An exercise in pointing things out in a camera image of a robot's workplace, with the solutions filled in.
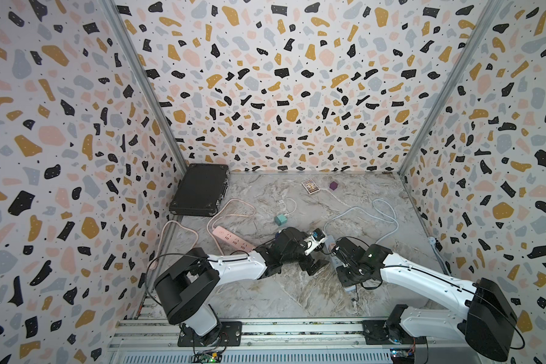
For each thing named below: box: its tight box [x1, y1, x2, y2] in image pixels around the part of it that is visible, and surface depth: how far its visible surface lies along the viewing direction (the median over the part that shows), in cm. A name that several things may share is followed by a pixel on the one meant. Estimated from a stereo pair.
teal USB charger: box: [274, 213, 288, 226], surface depth 104 cm
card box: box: [301, 178, 321, 195], surface depth 116 cm
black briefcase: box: [168, 163, 230, 217], surface depth 112 cm
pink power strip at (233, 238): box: [211, 225, 256, 252], surface depth 97 cm
